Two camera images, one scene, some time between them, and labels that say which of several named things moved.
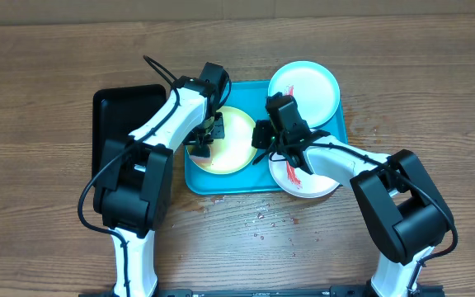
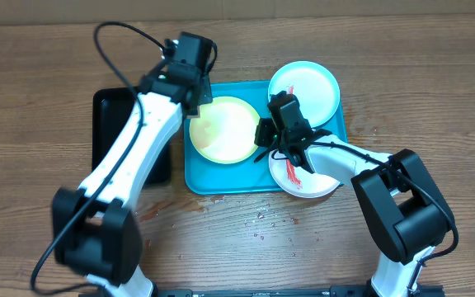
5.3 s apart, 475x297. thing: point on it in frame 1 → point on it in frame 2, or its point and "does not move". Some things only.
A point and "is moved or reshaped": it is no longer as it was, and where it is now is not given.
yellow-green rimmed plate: x=237 y=149 is moved or reshaped
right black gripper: x=269 y=129 does not move
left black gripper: x=218 y=132 → x=206 y=91
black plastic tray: x=119 y=111 does not move
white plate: x=297 y=181 does not move
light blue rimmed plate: x=313 y=87 does not move
